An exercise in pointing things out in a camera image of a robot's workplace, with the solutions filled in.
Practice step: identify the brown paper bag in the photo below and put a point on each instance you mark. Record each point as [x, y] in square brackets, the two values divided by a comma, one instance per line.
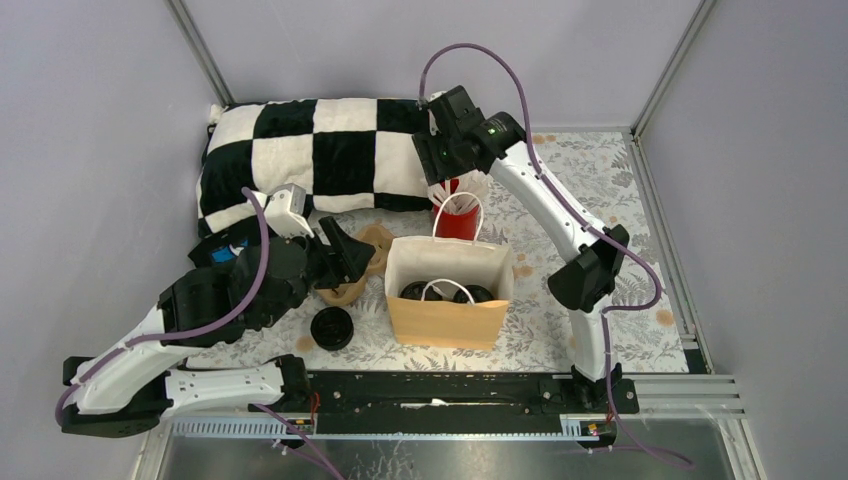
[448, 264]

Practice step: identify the black white checkered pillow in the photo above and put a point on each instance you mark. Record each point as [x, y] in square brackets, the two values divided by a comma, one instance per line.
[346, 154]

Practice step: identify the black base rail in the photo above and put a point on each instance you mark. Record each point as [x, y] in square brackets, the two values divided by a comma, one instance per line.
[454, 403]

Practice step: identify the floral table mat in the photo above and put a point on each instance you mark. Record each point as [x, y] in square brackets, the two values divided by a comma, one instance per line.
[536, 334]

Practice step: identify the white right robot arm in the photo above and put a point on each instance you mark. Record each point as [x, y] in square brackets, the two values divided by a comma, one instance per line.
[592, 253]

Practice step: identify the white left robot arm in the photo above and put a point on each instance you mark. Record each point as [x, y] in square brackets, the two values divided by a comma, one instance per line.
[140, 381]

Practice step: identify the black paper coffee cup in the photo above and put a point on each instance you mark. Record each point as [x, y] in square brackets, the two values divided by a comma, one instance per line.
[419, 290]

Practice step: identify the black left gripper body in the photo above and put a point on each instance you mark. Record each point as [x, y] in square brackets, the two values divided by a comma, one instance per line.
[325, 271]

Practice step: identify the stack of black lids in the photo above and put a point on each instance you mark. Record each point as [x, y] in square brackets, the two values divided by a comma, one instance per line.
[332, 328]

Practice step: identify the red cup holder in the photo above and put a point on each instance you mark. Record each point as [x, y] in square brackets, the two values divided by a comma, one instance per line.
[464, 224]

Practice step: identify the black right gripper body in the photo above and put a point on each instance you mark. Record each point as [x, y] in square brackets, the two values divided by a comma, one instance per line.
[446, 159]

